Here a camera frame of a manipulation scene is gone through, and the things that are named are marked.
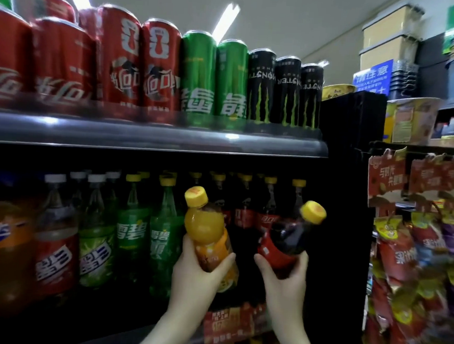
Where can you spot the yellow bowl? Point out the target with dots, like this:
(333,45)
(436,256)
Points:
(337,91)

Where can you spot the row of grey capped jugs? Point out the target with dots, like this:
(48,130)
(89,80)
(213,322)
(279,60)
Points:
(452,134)

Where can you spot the person's left hand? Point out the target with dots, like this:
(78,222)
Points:
(193,287)

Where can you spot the black energy drink can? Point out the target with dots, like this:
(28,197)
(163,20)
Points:
(261,87)
(310,98)
(286,93)

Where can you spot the person's right hand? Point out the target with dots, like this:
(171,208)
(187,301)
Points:
(284,296)

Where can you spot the blue sign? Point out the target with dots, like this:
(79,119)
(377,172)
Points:
(373,77)

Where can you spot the row of red soda cans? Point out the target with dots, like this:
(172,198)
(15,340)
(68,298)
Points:
(60,71)

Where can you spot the stack of grey baskets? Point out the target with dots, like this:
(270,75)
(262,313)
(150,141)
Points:
(403,81)

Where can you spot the hanging strips of red packets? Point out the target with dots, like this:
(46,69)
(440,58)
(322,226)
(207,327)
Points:
(398,257)

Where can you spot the beige storage box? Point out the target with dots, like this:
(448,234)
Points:
(389,22)
(384,53)

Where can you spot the orange cartoon label bottle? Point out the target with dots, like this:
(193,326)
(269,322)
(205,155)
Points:
(204,222)

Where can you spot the cola bottle yellow cap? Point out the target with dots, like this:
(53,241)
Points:
(284,238)

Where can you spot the instant noodle pack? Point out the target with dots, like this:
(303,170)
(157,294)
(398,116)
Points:
(410,119)

